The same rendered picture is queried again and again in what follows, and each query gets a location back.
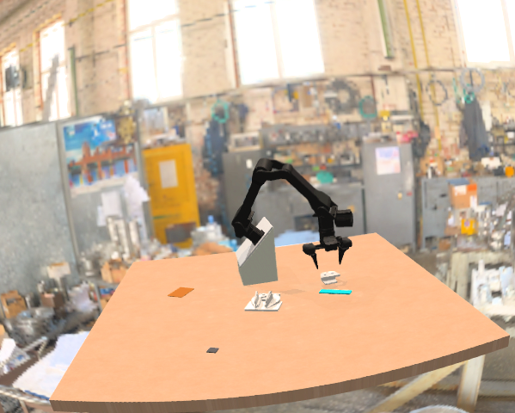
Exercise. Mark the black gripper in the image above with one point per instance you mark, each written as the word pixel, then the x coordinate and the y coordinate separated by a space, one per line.
pixel 310 248

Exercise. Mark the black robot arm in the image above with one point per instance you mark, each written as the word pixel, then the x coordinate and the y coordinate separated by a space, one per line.
pixel 318 200

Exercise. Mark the orange rectangular plate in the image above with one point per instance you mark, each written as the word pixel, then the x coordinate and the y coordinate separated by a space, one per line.
pixel 180 292

